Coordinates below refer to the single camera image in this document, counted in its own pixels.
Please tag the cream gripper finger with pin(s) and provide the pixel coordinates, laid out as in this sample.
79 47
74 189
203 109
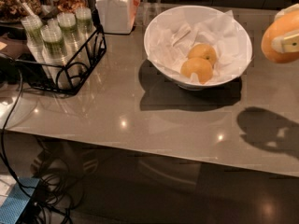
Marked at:
287 43
286 10

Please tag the large orange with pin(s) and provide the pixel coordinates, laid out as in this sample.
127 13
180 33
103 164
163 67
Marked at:
283 25

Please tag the white bowl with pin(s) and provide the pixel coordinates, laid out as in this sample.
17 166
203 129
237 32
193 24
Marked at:
168 19

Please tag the snack bowl top left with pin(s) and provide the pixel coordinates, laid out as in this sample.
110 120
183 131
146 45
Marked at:
13 10

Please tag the small orange at back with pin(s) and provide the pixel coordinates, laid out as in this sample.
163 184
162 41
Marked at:
204 51

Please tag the small orange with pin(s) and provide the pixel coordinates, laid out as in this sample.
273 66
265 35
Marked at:
204 51
199 66

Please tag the small orange at front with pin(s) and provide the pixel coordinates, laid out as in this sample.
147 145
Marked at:
199 66

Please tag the white paper liner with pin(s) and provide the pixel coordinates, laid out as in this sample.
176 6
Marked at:
177 41

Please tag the white ceramic jar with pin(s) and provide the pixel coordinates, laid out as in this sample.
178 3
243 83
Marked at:
116 16

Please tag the plastic cup stack right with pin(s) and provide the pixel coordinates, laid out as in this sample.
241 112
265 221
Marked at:
84 20

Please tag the plastic cup stack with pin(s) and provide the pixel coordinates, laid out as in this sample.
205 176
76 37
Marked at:
54 47
68 25
32 26
84 20

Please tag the plastic cup stack middle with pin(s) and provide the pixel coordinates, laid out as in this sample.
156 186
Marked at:
68 25

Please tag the snack tray with pastries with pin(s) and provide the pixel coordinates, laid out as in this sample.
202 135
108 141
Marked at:
69 5

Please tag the plastic cup stack front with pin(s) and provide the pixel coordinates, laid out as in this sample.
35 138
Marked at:
54 47

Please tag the plastic cup stack left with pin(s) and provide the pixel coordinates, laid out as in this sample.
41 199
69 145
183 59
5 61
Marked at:
32 26

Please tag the blue box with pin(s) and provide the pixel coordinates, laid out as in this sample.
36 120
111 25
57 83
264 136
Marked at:
13 206

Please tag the black wire basket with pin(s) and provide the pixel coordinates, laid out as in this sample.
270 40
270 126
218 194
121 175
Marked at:
66 79

